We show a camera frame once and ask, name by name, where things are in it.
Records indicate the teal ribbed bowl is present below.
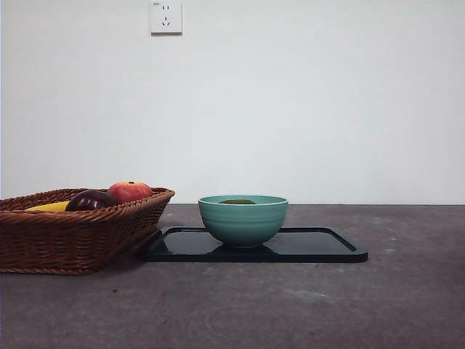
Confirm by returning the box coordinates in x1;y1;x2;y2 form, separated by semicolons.
198;195;290;249

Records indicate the red apple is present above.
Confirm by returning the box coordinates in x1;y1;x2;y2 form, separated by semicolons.
107;180;153;203

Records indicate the black rectangular tray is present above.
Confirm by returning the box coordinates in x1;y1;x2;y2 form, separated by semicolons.
139;225;371;264

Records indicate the dark purple eggplant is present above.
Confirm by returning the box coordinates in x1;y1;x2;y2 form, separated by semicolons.
64;189;118;212

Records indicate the brown wicker basket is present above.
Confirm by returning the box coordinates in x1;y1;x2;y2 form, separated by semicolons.
0;187;176;276

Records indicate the yellow banana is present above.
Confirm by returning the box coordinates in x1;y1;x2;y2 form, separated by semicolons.
24;200;70;212

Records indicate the white wall socket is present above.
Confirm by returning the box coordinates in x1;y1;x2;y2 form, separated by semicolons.
150;0;183;36

